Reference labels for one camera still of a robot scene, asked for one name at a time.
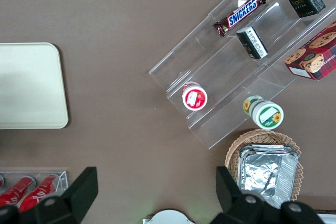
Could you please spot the green sunflower yogurt cup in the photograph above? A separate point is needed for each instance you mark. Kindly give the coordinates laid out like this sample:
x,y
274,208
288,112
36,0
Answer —
x,y
267,115

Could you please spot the aluminium foil container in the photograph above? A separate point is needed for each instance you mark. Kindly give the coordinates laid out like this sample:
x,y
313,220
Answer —
x,y
265,171

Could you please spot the black carton with white label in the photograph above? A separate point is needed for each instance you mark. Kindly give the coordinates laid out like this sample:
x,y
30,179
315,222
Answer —
x,y
252,43

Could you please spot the light tan wicker basket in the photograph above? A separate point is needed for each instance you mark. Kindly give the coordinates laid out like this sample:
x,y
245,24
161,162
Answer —
x,y
233,153

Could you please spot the clear acrylic bottle holder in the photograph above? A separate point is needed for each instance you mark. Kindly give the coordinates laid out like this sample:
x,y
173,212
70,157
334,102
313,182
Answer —
x,y
63,182

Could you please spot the cream plastic tray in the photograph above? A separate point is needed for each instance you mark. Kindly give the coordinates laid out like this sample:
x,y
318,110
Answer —
x,y
29,85

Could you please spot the red plaid cookie box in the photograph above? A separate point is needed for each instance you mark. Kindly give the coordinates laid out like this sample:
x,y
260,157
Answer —
x,y
315,53

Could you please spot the red cola can left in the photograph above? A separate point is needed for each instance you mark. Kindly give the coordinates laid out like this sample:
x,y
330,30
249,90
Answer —
x,y
15,192

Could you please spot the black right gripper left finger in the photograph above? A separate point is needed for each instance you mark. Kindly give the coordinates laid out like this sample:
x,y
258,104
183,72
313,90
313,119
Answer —
x,y
81,190

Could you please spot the Snickers chocolate bar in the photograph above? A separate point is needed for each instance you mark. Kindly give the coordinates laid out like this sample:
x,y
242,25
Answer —
x,y
241,12

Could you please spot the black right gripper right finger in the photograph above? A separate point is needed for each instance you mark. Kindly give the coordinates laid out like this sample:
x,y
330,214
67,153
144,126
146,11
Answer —
x,y
227,190

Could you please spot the red cola can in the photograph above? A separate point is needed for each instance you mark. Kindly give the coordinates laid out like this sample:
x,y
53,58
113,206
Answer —
x,y
15,192
39,188

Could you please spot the red-lidded yogurt cup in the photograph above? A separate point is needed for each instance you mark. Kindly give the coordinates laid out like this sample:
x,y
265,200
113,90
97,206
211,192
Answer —
x,y
194,98

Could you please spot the clear acrylic tiered shelf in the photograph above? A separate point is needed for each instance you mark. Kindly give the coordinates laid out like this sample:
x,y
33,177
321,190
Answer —
x,y
223,77

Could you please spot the red cola can right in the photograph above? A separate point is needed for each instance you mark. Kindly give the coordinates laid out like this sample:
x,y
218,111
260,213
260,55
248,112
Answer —
x,y
39,188

